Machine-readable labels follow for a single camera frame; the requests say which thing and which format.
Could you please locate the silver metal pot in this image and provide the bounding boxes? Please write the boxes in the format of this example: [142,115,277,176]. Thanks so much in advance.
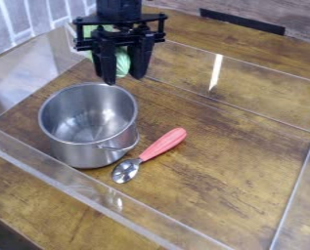
[37,83,139,169]

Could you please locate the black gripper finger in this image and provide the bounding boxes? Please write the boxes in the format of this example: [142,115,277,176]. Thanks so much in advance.
[91,41,116,85]
[127,34,154,79]

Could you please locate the black wall strip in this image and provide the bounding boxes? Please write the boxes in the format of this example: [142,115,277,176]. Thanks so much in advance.
[198,8,284,35]

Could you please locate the green bitter gourd toy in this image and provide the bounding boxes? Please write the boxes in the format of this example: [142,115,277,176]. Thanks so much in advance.
[83,24,130,78]

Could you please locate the clear acrylic tray wall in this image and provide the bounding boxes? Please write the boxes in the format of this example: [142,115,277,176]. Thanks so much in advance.
[0,23,310,250]

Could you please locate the red-handled metal spoon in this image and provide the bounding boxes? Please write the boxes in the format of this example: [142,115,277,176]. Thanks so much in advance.
[111,128,186,184]

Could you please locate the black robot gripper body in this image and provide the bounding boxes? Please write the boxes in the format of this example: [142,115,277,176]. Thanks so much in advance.
[72,0,167,51]

